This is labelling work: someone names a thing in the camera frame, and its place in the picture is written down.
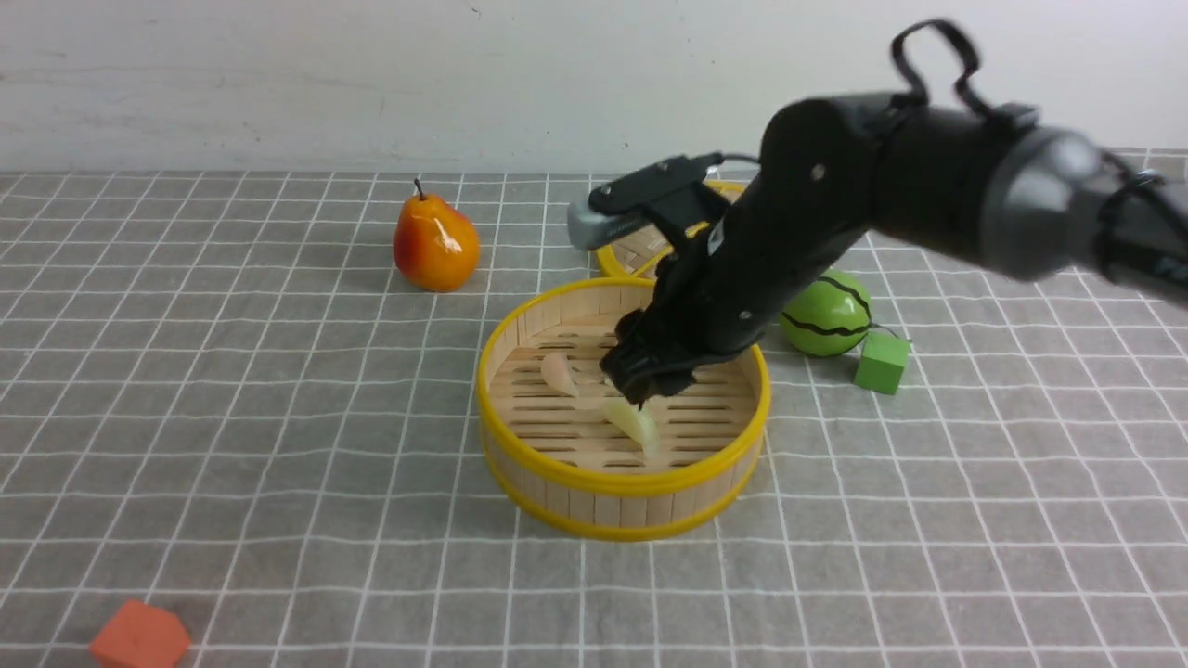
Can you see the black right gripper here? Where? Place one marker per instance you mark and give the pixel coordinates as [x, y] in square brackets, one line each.
[713, 299]

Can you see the pale yellow-green dumpling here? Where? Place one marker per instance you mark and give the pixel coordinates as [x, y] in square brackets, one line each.
[636, 422]

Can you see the pink dumpling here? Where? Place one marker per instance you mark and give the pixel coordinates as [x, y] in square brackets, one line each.
[555, 372]

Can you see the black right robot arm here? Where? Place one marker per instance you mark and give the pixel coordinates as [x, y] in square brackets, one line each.
[933, 165]

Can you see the bamboo steamer tray yellow rim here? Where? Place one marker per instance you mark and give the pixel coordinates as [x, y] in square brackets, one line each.
[560, 460]

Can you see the woven bamboo steamer lid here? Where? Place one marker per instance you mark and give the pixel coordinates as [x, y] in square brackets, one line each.
[638, 254]

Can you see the green toy watermelon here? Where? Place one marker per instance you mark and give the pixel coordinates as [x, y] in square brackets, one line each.
[830, 317]

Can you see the green cube block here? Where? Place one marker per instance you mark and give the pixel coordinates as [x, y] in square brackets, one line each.
[882, 363]

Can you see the orange-red toy pear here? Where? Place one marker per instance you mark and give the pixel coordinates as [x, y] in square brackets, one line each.
[435, 247]

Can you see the grey checked tablecloth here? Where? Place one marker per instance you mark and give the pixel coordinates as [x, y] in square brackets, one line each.
[219, 398]

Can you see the orange block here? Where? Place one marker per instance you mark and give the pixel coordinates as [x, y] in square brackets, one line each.
[141, 635]

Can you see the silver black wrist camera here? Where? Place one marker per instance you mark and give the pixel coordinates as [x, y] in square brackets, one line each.
[671, 195]

